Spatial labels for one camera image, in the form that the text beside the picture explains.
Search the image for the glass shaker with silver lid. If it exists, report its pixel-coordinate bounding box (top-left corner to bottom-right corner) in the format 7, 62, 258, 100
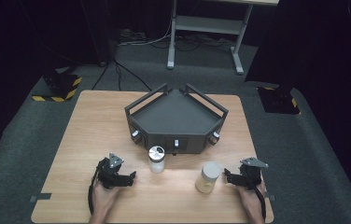
147, 145, 167, 175

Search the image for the person's left hand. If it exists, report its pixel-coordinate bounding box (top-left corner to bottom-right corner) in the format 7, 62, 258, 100
91, 179, 122, 217

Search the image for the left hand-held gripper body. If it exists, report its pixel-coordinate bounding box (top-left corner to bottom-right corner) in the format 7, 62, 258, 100
96, 151, 125, 190

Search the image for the power strip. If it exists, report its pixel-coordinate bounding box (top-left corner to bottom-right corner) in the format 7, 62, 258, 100
119, 28, 148, 44

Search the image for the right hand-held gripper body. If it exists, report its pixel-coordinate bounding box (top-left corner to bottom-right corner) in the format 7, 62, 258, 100
238, 156, 270, 190

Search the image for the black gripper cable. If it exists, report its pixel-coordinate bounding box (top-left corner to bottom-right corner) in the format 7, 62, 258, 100
253, 186, 268, 222
87, 161, 104, 217

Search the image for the black yellow striped stand base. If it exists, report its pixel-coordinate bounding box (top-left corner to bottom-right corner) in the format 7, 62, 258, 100
31, 72, 83, 104
256, 85, 302, 116

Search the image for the black corner shelf rack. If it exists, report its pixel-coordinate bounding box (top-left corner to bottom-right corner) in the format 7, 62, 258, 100
123, 82, 230, 156

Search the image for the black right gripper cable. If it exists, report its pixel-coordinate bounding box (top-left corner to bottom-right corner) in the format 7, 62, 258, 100
253, 186, 268, 222

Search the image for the bundle of black floor cables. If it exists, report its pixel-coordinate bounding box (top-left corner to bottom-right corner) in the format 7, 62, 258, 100
149, 33, 238, 53

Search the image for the person's right hand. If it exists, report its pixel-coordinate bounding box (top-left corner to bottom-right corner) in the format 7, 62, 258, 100
236, 179, 267, 217

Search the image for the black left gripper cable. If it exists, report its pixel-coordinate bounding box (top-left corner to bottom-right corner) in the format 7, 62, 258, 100
87, 161, 104, 217

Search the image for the white metal desk frame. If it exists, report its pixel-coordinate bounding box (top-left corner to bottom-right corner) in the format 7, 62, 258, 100
166, 0, 280, 76

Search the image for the white floor cable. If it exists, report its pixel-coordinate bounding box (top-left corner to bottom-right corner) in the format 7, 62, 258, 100
117, 17, 174, 48

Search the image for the black floor cable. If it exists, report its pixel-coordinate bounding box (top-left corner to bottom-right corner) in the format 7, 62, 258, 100
91, 58, 153, 92

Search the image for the yellowish jar with white lid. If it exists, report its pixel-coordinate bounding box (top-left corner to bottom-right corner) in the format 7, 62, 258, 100
194, 161, 222, 195

